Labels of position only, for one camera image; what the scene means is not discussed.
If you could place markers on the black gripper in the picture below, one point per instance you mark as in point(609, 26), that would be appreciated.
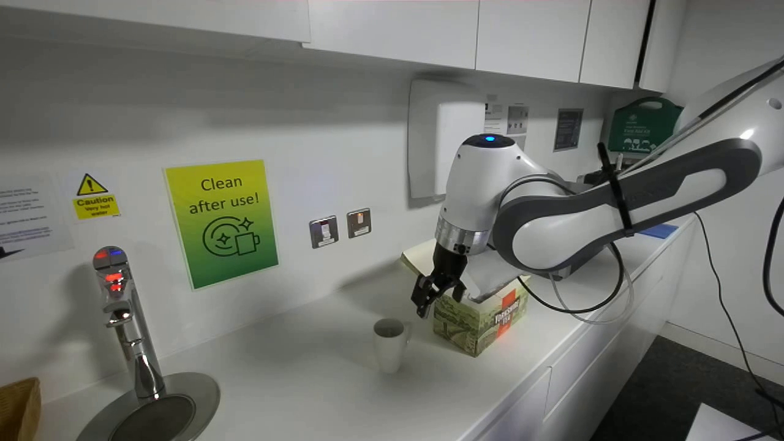
point(446, 265)

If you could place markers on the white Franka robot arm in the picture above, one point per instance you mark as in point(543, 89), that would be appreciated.
point(571, 221)

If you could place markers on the green tea box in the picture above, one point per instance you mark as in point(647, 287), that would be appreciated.
point(478, 320)

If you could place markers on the white mug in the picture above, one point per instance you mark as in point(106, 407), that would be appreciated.
point(391, 346)

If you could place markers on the brown wooden box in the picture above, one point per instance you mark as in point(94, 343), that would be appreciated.
point(17, 413)

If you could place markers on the white paper towel dispenser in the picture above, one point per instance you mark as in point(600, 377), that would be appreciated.
point(424, 139)

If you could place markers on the white base cabinets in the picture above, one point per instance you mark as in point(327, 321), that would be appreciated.
point(588, 359)

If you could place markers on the coffee machine instruction sheet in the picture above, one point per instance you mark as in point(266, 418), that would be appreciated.
point(518, 121)

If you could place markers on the blue flat item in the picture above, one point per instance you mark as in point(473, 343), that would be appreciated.
point(659, 232)

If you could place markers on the green clean after use poster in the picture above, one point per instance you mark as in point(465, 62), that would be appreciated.
point(222, 221)

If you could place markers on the green first aid sign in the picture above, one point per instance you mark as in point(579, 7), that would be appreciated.
point(644, 125)

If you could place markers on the round metal drip tray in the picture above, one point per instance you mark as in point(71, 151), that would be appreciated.
point(175, 407)

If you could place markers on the white paper sheet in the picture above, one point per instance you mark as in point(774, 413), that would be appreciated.
point(718, 428)

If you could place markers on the chrome hot water tap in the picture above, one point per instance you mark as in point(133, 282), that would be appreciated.
point(131, 326)

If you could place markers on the yellow caution sign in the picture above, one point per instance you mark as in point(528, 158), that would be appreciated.
point(95, 198)

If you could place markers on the white paper notice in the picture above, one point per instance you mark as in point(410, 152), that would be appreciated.
point(22, 221)

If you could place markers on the wall socket plate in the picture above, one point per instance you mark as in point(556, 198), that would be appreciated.
point(358, 223)
point(323, 234)

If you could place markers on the wall sheet with dark pictures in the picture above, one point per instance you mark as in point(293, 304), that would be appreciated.
point(570, 129)

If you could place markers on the white wall cabinets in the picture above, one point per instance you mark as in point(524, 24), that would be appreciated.
point(392, 27)

